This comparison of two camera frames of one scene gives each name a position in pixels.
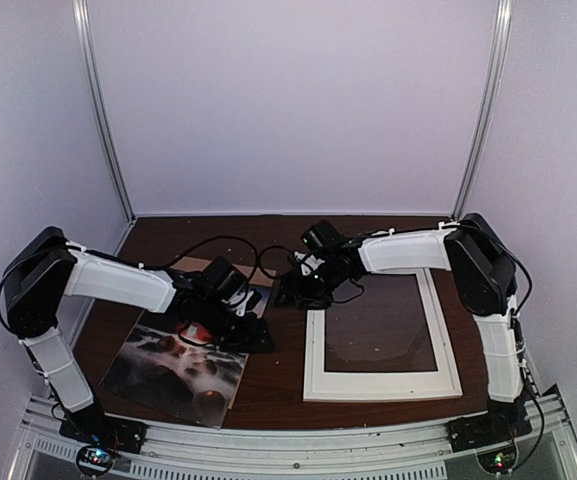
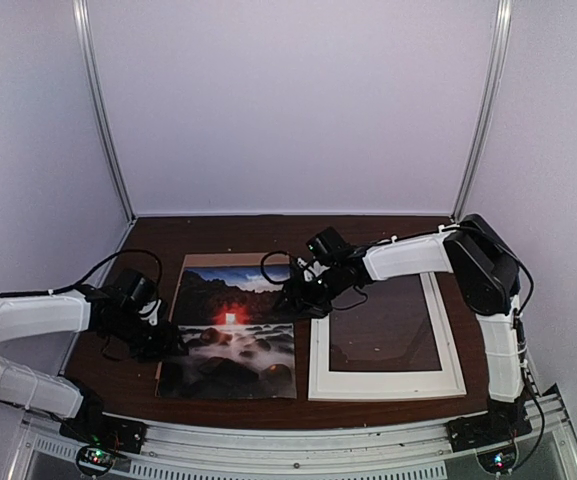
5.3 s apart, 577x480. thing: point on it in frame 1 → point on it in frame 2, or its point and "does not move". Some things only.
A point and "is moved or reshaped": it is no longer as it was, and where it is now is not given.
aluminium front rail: [403, 450] does not move
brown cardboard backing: [257, 276] → [212, 260]
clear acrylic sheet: [383, 329] does not move
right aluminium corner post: [504, 19] does not move
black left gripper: [249, 338] → [164, 345]
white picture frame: [321, 386] does not move
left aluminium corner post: [82, 12] does not move
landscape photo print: [157, 369] is moved or reshaped
